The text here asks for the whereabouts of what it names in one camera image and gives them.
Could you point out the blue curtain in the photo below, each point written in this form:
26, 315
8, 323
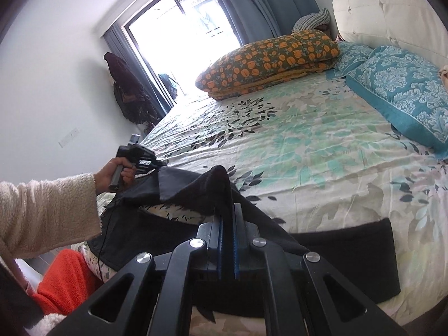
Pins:
253, 20

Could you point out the white wall switch plate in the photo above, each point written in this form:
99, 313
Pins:
69, 137

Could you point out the orange red fluffy trousers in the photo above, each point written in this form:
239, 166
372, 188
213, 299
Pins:
67, 283

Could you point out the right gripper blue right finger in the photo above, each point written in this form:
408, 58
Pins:
304, 294

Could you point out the orange floral folded blanket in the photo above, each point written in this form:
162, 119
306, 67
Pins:
266, 63

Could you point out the black pants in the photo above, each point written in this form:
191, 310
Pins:
364, 254

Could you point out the floral bed sheet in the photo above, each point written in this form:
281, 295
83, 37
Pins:
314, 156

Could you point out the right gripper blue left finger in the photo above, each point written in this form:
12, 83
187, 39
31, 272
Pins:
151, 295

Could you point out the teal patterned pillow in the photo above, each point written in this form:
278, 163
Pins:
406, 90

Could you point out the cream fleece left forearm sleeve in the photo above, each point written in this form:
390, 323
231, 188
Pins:
43, 215

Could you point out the cream tufted headboard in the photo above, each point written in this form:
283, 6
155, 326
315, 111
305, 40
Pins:
408, 24

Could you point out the dark clothes hanging on wall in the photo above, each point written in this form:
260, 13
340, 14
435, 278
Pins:
129, 93

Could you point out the grey striped cloth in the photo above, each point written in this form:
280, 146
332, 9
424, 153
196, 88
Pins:
314, 21

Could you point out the bright window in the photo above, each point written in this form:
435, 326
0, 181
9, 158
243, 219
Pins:
179, 39

